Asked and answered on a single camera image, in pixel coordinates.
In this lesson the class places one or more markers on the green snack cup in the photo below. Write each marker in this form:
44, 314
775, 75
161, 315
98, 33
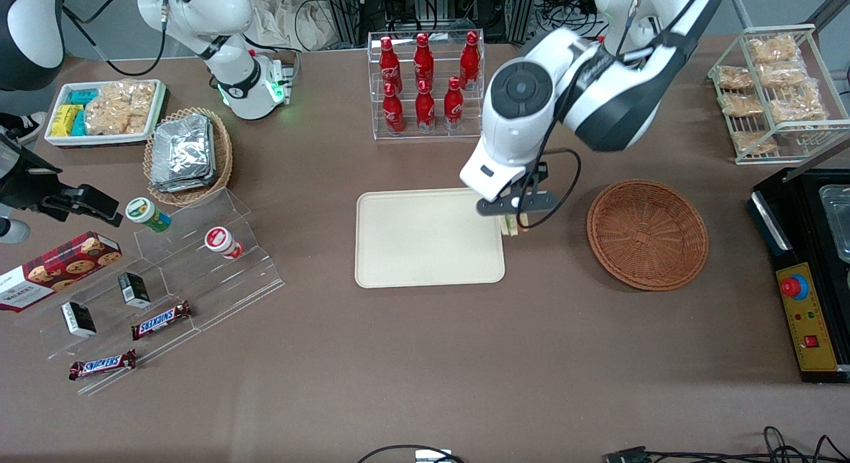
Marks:
147, 214

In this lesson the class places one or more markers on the clear acrylic bottle rack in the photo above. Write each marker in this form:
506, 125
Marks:
438, 134

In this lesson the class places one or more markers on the clear acrylic stepped stand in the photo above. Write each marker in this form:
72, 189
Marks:
246, 277

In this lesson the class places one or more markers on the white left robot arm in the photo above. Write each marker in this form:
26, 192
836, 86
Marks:
564, 58

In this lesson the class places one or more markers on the red tartan cookie box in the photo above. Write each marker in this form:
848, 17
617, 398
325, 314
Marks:
56, 270

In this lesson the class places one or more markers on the black and white round device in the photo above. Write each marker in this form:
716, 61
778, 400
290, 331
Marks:
30, 31

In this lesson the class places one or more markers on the triangle sandwich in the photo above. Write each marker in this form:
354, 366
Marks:
510, 227

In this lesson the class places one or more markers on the black counter appliance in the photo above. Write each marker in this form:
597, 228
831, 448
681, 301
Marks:
807, 244

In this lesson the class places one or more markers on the black camera rig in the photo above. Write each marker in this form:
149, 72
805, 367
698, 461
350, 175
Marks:
40, 184

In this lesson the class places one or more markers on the small black box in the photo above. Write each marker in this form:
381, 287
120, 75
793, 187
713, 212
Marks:
78, 319
135, 290

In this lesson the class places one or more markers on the tan wicker basket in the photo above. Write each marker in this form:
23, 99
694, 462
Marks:
222, 151

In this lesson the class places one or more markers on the metal appliance pan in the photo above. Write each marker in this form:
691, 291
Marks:
838, 220

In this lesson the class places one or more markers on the white crumpled cloth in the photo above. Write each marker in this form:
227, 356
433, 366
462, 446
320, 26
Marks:
285, 18

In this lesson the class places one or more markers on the red cola bottle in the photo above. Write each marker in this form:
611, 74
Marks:
424, 61
390, 64
453, 107
425, 111
469, 59
393, 114

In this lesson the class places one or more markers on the aluminium frame structure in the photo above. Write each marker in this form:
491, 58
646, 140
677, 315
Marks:
431, 8

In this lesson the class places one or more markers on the clear bag of crackers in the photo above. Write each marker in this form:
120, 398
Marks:
119, 107

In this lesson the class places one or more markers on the silver metal bar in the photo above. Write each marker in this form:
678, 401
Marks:
770, 220

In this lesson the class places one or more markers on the silver foil packs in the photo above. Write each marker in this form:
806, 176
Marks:
182, 151

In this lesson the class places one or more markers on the white rectangular snack bin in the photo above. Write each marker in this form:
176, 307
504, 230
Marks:
99, 139

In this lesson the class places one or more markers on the black sneaker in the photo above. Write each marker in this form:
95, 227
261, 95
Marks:
23, 125

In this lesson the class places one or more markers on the brown Snickers bar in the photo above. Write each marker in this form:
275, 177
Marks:
103, 365
161, 320

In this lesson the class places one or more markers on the red emergency stop button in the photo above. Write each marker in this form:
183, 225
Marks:
792, 287

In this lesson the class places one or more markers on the cream plastic tray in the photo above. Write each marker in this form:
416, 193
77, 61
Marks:
425, 240

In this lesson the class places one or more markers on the teal snack packet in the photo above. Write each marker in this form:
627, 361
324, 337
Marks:
79, 124
84, 96

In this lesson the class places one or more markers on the brown round wicker basket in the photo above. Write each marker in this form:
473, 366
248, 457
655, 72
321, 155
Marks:
647, 237

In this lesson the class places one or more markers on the yellow control panel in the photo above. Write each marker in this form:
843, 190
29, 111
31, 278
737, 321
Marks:
820, 357

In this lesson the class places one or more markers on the clear bag of puffed snacks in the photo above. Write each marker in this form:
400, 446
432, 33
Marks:
797, 107
754, 142
742, 105
773, 49
781, 75
735, 78

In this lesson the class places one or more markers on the yellow snack packet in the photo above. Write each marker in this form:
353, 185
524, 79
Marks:
64, 121

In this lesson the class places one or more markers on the red snack cup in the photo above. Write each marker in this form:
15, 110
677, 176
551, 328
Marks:
222, 242

